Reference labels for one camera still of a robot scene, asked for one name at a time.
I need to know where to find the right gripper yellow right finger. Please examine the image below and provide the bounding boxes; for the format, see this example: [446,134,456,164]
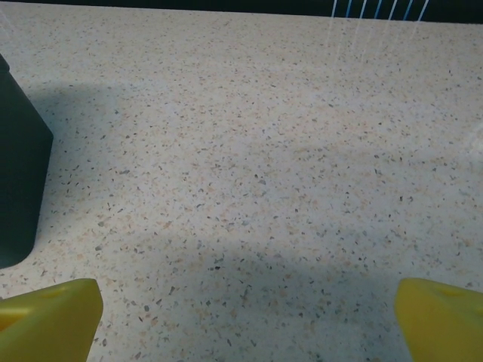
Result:
[393,278,483,362]

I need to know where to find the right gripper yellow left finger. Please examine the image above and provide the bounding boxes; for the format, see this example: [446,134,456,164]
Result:
[0,278,105,362]

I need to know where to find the starry night tin box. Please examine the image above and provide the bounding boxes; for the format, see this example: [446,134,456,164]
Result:
[0,54,54,269]

